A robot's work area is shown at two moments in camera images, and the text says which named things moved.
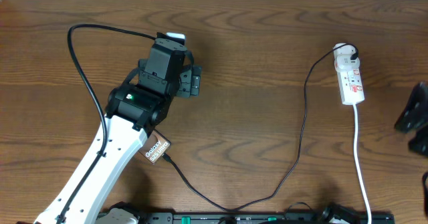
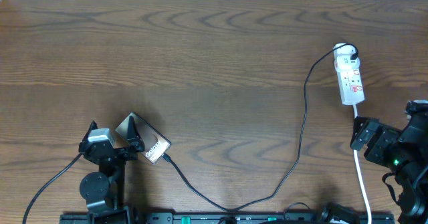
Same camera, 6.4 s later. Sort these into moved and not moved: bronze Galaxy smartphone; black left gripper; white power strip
Moved: black left gripper
Not moved: white power strip; bronze Galaxy smartphone
